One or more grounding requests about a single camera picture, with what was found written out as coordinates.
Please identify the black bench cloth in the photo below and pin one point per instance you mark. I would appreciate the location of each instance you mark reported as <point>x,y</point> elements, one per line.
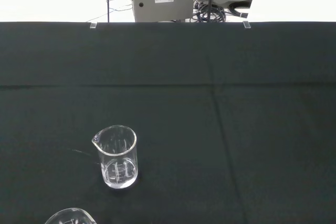
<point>183,103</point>

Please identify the clear cloth clip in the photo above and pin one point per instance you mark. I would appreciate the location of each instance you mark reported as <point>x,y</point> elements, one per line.
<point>246,24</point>
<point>93,25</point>

